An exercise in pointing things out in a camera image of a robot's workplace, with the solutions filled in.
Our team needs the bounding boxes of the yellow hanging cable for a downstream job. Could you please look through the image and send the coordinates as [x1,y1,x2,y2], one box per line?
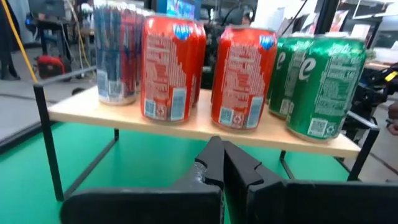
[1,0,39,84]

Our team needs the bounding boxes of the green soda can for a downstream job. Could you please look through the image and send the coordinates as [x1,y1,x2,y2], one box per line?
[285,34,368,143]
[267,36,301,119]

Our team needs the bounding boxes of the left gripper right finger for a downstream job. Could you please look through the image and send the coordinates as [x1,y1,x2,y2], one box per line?
[223,141,398,224]

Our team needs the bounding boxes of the red soda can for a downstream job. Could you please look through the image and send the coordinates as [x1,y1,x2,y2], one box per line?
[139,14,200,124]
[210,25,279,131]

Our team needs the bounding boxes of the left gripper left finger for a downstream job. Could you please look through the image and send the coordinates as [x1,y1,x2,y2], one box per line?
[60,136,225,224]

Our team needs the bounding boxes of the black aluminium table frame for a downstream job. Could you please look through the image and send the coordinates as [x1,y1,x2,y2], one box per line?
[0,119,50,155]

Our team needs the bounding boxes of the person's hand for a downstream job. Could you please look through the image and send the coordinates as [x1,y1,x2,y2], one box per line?
[387,102,398,136]

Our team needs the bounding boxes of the wooden shelf black metal legs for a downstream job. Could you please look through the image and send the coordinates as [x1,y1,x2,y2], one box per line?
[33,67,381,203]

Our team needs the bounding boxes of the teal soda can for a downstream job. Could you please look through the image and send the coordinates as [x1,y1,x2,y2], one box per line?
[93,1,141,106]

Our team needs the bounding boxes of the red portable device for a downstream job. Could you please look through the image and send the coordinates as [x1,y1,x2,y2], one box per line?
[34,55,67,79]

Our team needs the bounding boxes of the person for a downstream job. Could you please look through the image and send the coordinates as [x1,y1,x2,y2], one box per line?
[241,11,254,26]

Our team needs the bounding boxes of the blue lit screen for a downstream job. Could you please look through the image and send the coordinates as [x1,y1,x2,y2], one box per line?
[166,0,197,20]

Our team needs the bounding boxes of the green table mat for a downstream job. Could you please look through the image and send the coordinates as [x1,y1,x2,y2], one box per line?
[0,121,351,224]

